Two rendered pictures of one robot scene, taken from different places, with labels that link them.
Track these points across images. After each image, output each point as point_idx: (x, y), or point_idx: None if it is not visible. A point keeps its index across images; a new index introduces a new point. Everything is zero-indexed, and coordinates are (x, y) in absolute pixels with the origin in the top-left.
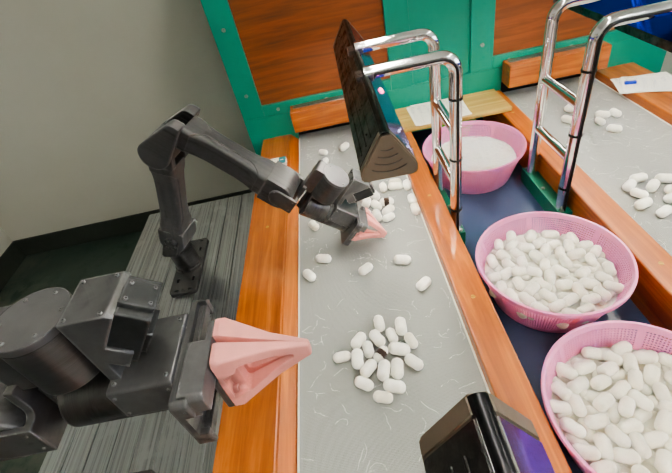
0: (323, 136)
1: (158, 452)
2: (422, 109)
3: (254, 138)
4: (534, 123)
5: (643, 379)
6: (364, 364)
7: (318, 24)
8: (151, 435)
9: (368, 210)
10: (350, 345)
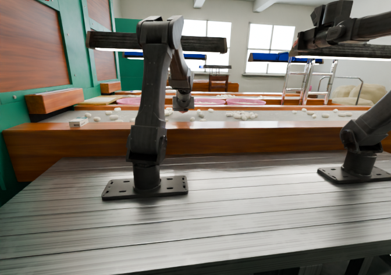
0: (52, 121)
1: (308, 172)
2: (93, 100)
3: None
4: None
5: None
6: (246, 114)
7: (34, 35)
8: (303, 177)
9: None
10: (238, 119)
